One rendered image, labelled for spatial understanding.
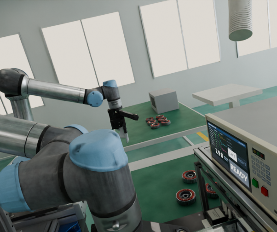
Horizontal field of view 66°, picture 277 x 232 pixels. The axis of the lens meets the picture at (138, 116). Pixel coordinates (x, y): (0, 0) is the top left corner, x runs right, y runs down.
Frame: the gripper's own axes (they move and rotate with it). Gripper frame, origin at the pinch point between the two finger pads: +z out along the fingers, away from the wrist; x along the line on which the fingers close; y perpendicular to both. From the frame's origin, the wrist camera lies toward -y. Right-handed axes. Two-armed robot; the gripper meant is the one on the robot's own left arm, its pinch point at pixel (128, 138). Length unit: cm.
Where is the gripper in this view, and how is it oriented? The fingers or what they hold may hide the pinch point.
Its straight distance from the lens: 127.1
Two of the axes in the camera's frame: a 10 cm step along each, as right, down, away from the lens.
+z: 2.2, 9.4, 2.7
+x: 1.1, 2.5, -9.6
